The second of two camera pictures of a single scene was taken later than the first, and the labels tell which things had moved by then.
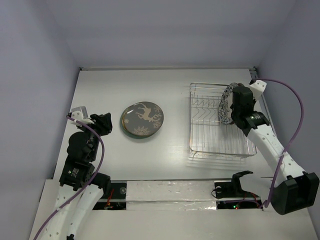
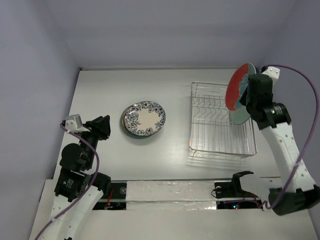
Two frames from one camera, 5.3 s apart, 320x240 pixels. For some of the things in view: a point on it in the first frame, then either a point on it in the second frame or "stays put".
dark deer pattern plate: (133, 136) stays put
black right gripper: (238, 93) → (250, 93)
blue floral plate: (225, 102) → (144, 118)
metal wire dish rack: (209, 137) stays put
